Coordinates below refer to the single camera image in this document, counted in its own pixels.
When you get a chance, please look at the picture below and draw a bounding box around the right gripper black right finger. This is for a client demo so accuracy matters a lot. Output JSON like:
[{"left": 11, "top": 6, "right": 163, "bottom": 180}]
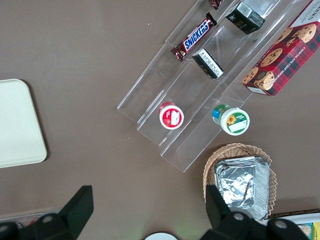
[{"left": 203, "top": 184, "right": 268, "bottom": 240}]

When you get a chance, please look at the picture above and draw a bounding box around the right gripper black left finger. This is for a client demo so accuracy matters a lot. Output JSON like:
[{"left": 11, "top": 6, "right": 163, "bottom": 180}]
[{"left": 33, "top": 185, "right": 95, "bottom": 240}]

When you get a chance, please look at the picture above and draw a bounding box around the light tan wicker basket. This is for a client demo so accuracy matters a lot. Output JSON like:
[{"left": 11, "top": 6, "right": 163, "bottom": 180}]
[{"left": 202, "top": 142, "right": 278, "bottom": 221}]

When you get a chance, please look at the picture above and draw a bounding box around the cream plastic tray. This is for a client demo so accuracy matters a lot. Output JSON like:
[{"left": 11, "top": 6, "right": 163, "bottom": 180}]
[{"left": 0, "top": 78, "right": 48, "bottom": 169}]

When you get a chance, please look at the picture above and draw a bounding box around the aluminium foil container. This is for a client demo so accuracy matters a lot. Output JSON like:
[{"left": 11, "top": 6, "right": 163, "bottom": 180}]
[{"left": 213, "top": 155, "right": 271, "bottom": 222}]

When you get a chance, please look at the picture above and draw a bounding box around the white plastic snack bin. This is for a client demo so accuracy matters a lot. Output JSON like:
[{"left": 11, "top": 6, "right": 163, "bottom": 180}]
[{"left": 267, "top": 212, "right": 320, "bottom": 240}]

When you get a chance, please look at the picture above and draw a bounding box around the clear cracker bag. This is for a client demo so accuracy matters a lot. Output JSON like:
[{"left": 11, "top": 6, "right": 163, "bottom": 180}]
[{"left": 298, "top": 223, "right": 313, "bottom": 240}]

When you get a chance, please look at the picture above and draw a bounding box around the yellow snack packet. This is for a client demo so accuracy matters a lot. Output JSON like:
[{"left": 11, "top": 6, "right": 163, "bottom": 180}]
[{"left": 311, "top": 222, "right": 320, "bottom": 240}]

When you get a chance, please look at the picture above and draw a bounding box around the green lid white cup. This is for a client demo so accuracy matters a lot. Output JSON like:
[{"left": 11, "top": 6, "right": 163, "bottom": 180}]
[{"left": 211, "top": 103, "right": 251, "bottom": 137}]

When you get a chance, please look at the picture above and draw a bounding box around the red lid yogurt cup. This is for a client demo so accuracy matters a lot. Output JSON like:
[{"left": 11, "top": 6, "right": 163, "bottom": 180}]
[{"left": 158, "top": 101, "right": 185, "bottom": 131}]

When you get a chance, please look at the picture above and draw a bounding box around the clear acrylic stepped shelf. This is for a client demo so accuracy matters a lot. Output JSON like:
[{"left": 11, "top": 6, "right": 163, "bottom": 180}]
[{"left": 116, "top": 0, "right": 320, "bottom": 173}]

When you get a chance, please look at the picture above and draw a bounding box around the small black box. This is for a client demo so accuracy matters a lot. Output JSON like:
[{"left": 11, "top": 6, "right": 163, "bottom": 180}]
[
  {"left": 225, "top": 1, "right": 266, "bottom": 35},
  {"left": 191, "top": 48, "right": 225, "bottom": 80}
]

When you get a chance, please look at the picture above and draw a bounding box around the red tartan cookie box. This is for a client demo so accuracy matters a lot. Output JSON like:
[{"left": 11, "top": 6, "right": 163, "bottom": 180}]
[{"left": 241, "top": 0, "right": 320, "bottom": 97}]

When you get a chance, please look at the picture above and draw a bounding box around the Snickers chocolate bar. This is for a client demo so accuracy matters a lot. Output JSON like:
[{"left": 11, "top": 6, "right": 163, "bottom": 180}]
[
  {"left": 209, "top": 0, "right": 227, "bottom": 10},
  {"left": 170, "top": 11, "right": 218, "bottom": 63}
]

